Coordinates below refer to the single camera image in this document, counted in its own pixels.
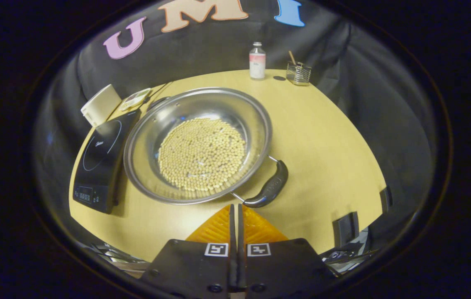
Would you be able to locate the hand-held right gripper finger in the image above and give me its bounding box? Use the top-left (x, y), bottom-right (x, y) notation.
top-left (140, 203), bottom-right (236, 299)
top-left (237, 203), bottom-right (337, 299)

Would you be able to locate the pile of soybeans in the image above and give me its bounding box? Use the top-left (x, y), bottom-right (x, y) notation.
top-left (158, 118), bottom-right (247, 192)

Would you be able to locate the steel pot with black handle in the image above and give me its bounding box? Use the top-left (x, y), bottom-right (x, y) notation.
top-left (123, 87), bottom-right (289, 208)

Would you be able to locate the black induction cooktop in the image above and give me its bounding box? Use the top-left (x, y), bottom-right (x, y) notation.
top-left (73, 109), bottom-right (142, 214)

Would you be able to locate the dark block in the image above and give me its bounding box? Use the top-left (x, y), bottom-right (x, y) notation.
top-left (380, 186), bottom-right (393, 213)
top-left (333, 212), bottom-right (360, 248)

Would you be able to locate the white divided dish of beans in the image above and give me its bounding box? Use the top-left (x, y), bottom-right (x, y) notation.
top-left (120, 88), bottom-right (152, 112)

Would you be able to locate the clear bottle with pink label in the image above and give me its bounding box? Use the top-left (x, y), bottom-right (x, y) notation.
top-left (249, 42), bottom-right (266, 80)

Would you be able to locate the white toaster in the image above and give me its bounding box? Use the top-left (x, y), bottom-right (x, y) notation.
top-left (81, 84), bottom-right (122, 127)

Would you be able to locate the metal frame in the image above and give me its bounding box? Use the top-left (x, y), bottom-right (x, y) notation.
top-left (322, 243), bottom-right (371, 273)
top-left (90, 243), bottom-right (149, 273)

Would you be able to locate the black power cable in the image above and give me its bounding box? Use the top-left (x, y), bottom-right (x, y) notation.
top-left (147, 82), bottom-right (173, 111)

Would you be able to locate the wire mesh holder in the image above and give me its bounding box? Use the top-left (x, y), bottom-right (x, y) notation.
top-left (286, 61), bottom-right (312, 86)

